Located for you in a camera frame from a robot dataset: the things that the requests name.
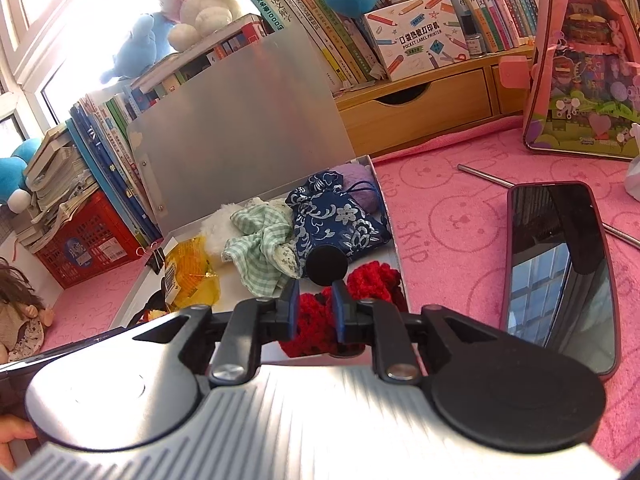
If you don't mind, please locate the pink towel mat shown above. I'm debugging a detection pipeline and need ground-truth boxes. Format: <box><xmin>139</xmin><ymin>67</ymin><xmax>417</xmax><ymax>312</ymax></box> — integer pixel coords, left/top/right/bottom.
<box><xmin>42</xmin><ymin>115</ymin><xmax>640</xmax><ymax>471</ymax></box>

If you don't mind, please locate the blue floral drawstring pouch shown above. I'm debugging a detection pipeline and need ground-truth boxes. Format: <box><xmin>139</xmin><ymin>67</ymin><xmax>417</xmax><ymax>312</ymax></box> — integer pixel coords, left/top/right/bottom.
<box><xmin>285</xmin><ymin>171</ymin><xmax>393</xmax><ymax>263</ymax></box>

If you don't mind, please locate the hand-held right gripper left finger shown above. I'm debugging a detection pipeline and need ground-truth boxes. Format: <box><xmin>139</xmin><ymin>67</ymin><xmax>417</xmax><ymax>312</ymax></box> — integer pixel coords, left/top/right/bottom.
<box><xmin>132</xmin><ymin>279</ymin><xmax>301</xmax><ymax>387</ymax></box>

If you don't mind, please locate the person's left hand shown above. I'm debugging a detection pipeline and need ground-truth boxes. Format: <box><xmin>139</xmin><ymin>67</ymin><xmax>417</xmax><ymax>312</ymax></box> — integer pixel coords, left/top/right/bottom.
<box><xmin>0</xmin><ymin>412</ymin><xmax>40</xmax><ymax>458</ymax></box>

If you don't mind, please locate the row of shelf books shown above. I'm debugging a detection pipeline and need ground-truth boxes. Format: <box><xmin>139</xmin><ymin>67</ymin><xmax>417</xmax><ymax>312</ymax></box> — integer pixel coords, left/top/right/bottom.
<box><xmin>227</xmin><ymin>0</ymin><xmax>543</xmax><ymax>96</ymax></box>

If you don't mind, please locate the blue dolphin plush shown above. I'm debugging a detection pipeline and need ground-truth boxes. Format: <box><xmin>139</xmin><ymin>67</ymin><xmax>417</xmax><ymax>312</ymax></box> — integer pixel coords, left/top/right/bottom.
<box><xmin>100</xmin><ymin>12</ymin><xmax>176</xmax><ymax>83</ymax></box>

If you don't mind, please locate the purple plush pouch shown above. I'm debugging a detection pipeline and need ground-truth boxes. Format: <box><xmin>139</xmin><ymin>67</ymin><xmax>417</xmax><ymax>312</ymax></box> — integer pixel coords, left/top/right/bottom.
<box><xmin>330</xmin><ymin>162</ymin><xmax>383</xmax><ymax>216</ymax></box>

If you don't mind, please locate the stack of worn booklets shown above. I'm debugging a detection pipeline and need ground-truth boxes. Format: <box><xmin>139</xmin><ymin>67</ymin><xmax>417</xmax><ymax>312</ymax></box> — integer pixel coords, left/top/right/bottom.
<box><xmin>10</xmin><ymin>125</ymin><xmax>101</xmax><ymax>253</ymax></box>

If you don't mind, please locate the small dark bottle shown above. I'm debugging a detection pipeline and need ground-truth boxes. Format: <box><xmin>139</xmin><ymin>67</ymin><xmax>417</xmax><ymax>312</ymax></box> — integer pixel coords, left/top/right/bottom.
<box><xmin>462</xmin><ymin>12</ymin><xmax>486</xmax><ymax>56</ymax></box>

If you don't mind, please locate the printed white carton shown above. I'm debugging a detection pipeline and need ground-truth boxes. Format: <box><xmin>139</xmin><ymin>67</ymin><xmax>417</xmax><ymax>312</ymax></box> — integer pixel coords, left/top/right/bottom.
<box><xmin>362</xmin><ymin>0</ymin><xmax>471</xmax><ymax>82</ymax></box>

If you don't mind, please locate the pink toy package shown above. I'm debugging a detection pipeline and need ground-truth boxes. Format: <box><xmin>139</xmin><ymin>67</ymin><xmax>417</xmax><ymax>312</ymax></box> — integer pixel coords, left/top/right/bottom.
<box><xmin>500</xmin><ymin>0</ymin><xmax>640</xmax><ymax>161</ymax></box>

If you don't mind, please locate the black round object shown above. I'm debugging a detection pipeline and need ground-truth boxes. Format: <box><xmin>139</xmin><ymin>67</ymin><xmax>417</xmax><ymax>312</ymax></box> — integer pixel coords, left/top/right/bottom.
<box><xmin>306</xmin><ymin>246</ymin><xmax>349</xmax><ymax>286</ymax></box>

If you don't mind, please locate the window frame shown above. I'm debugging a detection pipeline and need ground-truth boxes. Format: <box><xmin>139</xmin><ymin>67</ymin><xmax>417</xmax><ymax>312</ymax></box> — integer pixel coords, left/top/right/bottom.
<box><xmin>0</xmin><ymin>0</ymin><xmax>121</xmax><ymax>146</ymax></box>

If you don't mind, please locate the white fluffy pouch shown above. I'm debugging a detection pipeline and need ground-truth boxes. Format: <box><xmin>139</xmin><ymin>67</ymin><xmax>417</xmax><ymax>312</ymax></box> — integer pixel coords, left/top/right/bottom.
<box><xmin>200</xmin><ymin>201</ymin><xmax>263</xmax><ymax>263</ymax></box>

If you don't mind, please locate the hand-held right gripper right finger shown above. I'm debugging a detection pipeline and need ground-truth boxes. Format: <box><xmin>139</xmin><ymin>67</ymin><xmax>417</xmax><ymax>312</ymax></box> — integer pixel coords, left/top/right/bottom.
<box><xmin>331</xmin><ymin>280</ymin><xmax>496</xmax><ymax>384</ymax></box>

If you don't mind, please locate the wooden drawer unit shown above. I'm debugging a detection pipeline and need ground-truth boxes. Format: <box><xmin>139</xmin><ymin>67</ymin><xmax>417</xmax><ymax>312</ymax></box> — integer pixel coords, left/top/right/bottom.
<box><xmin>332</xmin><ymin>42</ymin><xmax>538</xmax><ymax>158</ymax></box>

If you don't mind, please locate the red crochet item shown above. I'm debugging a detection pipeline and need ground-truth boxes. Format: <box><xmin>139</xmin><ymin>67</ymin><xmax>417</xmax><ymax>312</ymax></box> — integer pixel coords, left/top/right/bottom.
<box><xmin>279</xmin><ymin>265</ymin><xmax>407</xmax><ymax>358</ymax></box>

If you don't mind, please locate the white cardboard box silver lid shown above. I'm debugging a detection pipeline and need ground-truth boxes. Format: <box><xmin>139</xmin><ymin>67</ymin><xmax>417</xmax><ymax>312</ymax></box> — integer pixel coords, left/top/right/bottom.
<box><xmin>107</xmin><ymin>15</ymin><xmax>413</xmax><ymax>361</ymax></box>

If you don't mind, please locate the row of leaning books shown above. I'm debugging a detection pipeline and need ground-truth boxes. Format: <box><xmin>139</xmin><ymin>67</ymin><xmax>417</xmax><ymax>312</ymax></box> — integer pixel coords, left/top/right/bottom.
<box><xmin>65</xmin><ymin>12</ymin><xmax>273</xmax><ymax>248</ymax></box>

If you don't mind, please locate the green checked floral cloth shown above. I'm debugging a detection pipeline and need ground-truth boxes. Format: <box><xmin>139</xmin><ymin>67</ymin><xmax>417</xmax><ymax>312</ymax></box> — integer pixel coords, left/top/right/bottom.
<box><xmin>222</xmin><ymin>199</ymin><xmax>307</xmax><ymax>297</ymax></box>

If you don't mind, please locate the metal straw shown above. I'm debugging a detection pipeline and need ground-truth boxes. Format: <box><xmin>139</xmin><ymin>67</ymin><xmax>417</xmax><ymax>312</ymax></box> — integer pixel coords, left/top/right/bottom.
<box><xmin>457</xmin><ymin>163</ymin><xmax>640</xmax><ymax>250</ymax></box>

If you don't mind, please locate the white plush bear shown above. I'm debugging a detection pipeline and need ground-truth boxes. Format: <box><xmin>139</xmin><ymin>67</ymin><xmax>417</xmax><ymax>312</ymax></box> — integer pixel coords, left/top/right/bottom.
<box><xmin>167</xmin><ymin>0</ymin><xmax>244</xmax><ymax>52</ymax></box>

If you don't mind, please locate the yellow plastic bag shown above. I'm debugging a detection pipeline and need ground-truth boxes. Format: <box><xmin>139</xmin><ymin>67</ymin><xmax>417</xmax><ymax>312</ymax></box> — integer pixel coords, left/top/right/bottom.
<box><xmin>164</xmin><ymin>237</ymin><xmax>222</xmax><ymax>311</ymax></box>

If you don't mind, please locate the black smartphone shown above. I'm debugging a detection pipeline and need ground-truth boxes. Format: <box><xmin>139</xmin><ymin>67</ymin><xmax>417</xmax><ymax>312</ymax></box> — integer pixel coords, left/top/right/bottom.
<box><xmin>499</xmin><ymin>181</ymin><xmax>621</xmax><ymax>380</ymax></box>

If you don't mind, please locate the brown-haired doll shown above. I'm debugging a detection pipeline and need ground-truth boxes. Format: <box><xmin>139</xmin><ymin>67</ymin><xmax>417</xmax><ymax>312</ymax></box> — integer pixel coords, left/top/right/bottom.
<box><xmin>0</xmin><ymin>257</ymin><xmax>56</xmax><ymax>365</ymax></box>

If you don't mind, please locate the blue white round plush toy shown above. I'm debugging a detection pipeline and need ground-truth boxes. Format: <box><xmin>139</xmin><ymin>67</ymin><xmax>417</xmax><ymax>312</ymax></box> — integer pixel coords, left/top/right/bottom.
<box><xmin>0</xmin><ymin>137</ymin><xmax>43</xmax><ymax>213</ymax></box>

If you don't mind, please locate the red plastic crate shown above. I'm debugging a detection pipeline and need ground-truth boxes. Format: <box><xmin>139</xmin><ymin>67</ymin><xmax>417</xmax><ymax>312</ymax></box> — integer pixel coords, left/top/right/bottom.
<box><xmin>34</xmin><ymin>191</ymin><xmax>146</xmax><ymax>290</ymax></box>

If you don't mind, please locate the metal binder clip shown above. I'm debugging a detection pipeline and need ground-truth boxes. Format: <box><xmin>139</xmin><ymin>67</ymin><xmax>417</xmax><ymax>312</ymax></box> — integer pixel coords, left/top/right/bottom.
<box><xmin>136</xmin><ymin>242</ymin><xmax>167</xmax><ymax>274</ymax></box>

